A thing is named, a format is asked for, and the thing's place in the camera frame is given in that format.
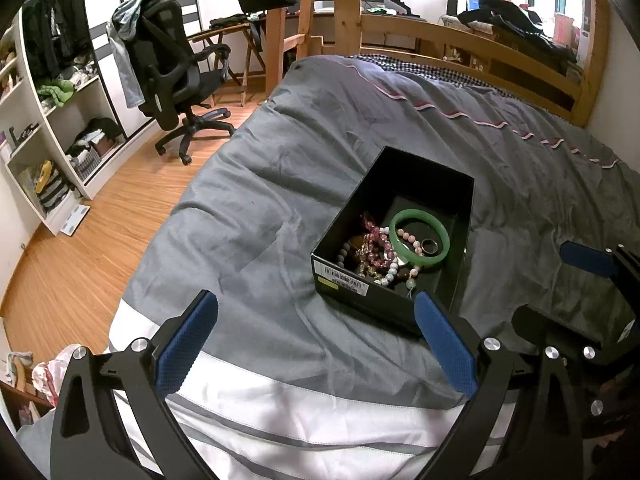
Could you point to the wooden bed frame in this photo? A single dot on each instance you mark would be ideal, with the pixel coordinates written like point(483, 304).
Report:
point(595, 60)

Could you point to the white bathroom scale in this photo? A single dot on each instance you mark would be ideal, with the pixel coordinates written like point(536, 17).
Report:
point(75, 218)

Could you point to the grey duvet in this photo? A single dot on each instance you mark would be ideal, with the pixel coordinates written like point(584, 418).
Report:
point(280, 160)

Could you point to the pink box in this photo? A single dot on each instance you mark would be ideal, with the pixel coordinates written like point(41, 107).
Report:
point(564, 30)

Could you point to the green jade bangle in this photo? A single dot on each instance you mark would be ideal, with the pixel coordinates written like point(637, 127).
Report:
point(425, 261)

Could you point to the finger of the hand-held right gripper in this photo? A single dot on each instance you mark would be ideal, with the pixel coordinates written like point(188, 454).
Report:
point(585, 255)
point(542, 325)

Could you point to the wooden ladder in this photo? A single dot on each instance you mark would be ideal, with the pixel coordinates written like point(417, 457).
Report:
point(272, 50)

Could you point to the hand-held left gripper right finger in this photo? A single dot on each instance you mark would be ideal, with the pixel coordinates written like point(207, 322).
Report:
point(445, 340)

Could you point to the white wardrobe door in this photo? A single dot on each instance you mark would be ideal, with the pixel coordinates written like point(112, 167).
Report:
point(100, 0)

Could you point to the black keyboard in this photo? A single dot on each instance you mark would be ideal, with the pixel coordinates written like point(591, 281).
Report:
point(400, 5)

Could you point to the white plastic bag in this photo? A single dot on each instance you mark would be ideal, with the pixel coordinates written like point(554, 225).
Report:
point(50, 375)

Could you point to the grey garment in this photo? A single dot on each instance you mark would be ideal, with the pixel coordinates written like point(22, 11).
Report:
point(125, 60)

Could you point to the black office chair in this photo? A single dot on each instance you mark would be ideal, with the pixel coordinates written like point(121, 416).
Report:
point(165, 60)

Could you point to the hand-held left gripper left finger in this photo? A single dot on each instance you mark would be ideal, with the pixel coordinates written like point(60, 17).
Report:
point(187, 335)

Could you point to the checkered bedsheet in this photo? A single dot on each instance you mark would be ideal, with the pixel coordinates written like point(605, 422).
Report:
point(425, 67)

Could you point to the pile of dark clothes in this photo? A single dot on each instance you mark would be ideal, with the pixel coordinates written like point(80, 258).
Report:
point(510, 15)

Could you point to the wooden folding table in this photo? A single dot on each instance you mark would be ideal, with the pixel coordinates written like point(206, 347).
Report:
point(220, 35)

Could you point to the black cardboard box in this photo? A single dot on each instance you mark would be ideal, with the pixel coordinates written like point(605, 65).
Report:
point(390, 180)

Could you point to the white shelf unit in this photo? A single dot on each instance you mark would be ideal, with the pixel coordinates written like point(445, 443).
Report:
point(50, 125)

